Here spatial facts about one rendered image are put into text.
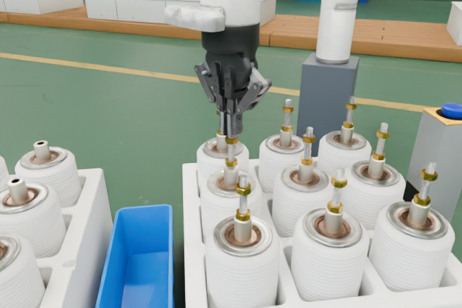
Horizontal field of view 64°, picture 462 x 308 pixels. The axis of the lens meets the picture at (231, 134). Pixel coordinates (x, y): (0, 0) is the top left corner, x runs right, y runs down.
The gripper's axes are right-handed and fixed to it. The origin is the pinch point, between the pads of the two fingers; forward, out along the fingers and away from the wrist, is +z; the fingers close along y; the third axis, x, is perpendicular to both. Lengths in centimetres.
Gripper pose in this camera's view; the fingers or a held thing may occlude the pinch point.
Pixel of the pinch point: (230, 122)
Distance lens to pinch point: 53.4
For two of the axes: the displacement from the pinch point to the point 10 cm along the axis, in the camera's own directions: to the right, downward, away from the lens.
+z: 0.0, 9.0, 4.4
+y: -7.1, -3.1, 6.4
